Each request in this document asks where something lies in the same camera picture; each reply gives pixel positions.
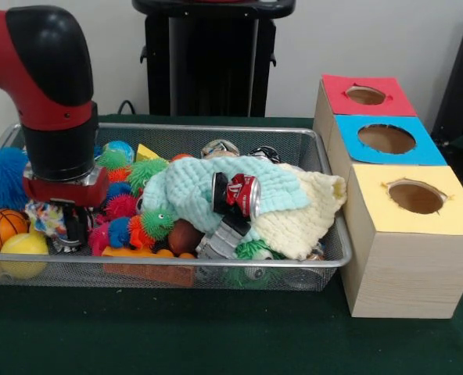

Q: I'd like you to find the black upright panel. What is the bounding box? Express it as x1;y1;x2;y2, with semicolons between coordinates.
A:
430;5;463;138

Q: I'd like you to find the cream yellow waffle cloth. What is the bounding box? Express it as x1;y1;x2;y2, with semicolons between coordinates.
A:
250;163;348;261

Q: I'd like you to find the silver drink can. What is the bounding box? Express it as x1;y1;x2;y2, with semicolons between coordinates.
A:
51;236;82;254

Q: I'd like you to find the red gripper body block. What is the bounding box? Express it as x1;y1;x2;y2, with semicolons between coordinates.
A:
23;166;110;208

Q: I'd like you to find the mint green waffle cloth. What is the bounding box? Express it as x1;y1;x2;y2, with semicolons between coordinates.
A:
142;155;310;234

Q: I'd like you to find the brown toy football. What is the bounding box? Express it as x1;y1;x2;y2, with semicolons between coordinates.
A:
167;219;205;257

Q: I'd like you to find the blue fuzzy monster toy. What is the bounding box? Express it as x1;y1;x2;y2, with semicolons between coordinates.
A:
0;147;31;210

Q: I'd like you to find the orange toy basketball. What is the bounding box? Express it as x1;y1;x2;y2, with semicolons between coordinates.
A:
0;209;29;251

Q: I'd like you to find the wooden box with three holes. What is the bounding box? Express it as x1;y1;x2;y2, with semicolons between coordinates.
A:
312;73;463;320

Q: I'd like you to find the yellow smooth ball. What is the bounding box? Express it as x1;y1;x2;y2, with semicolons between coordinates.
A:
0;233;49;280

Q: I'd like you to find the crushed red drink can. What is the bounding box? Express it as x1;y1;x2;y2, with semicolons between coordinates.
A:
210;171;263;220

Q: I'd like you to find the multicolour spiky caterpillar toy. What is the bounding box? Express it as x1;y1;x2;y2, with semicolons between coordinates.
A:
88;147;176;257

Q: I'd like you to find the shallow wire mesh bin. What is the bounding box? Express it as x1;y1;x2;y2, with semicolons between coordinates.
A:
0;120;353;292

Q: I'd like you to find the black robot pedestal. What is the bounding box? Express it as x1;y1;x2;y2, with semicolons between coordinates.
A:
131;0;297;117

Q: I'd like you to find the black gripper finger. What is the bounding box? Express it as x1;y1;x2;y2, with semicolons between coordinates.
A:
77;206;92;244
65;208;80;247

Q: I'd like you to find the dark green tablecloth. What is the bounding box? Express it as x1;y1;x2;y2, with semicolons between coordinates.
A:
0;112;463;375

